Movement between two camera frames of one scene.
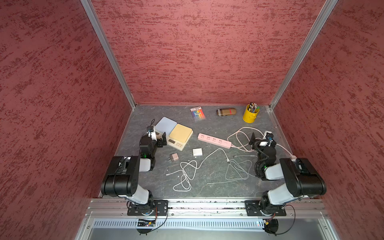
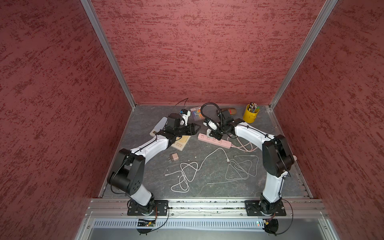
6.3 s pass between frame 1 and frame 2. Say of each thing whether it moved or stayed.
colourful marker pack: stayed
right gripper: moved
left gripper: moved
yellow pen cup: stayed
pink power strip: stayed
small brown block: stayed
